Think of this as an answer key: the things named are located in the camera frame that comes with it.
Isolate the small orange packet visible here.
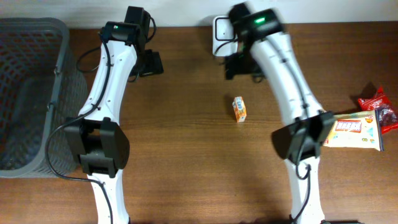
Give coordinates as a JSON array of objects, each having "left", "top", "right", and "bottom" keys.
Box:
[{"left": 232, "top": 96, "right": 247, "bottom": 123}]

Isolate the beige wet wipes pack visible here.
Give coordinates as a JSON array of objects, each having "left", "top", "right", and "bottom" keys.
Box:
[{"left": 323, "top": 110, "right": 384, "bottom": 151}]

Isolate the red snack bag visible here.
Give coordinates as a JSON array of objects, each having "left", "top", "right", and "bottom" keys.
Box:
[{"left": 358, "top": 86, "right": 397, "bottom": 134}]

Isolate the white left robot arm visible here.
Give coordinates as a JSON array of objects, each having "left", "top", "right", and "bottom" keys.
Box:
[{"left": 63, "top": 6, "right": 164, "bottom": 223}]

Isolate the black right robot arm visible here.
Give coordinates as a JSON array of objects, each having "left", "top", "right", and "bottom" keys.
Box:
[{"left": 228, "top": 2, "right": 335, "bottom": 224}]

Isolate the white barcode scanner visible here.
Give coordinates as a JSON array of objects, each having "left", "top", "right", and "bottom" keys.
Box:
[{"left": 212, "top": 16, "right": 238, "bottom": 57}]

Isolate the grey plastic mesh basket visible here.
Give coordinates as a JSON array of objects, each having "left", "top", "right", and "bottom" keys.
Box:
[{"left": 1, "top": 18, "right": 88, "bottom": 179}]

